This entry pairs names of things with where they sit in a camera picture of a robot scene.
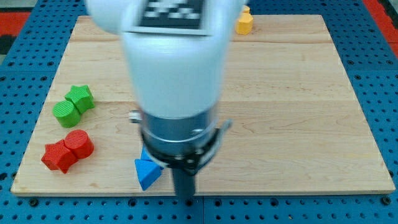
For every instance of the blue triangle block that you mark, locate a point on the blue triangle block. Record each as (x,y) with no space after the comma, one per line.
(147,172)

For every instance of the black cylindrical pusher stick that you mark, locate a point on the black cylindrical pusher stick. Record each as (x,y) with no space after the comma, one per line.
(184,184)

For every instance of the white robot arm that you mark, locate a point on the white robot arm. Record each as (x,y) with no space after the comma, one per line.
(175,51)

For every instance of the yellow block behind arm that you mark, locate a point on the yellow block behind arm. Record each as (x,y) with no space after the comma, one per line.
(246,9)

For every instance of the green cylinder block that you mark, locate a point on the green cylinder block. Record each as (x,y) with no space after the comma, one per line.
(66,114)

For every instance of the blue cube block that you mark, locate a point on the blue cube block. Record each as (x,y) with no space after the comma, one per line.
(144,155)

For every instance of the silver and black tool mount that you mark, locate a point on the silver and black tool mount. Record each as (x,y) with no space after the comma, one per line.
(187,143)

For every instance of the red cylinder block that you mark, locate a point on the red cylinder block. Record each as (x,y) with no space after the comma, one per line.
(80,144)

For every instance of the yellow hexagon block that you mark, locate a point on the yellow hexagon block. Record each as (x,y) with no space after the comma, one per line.
(244,24)

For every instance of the black white fiducial marker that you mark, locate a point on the black white fiducial marker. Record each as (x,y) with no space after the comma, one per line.
(171,17)

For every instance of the red star block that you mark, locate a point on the red star block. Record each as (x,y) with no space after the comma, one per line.
(58,157)

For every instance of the green star block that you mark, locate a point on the green star block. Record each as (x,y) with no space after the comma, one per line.
(81,97)

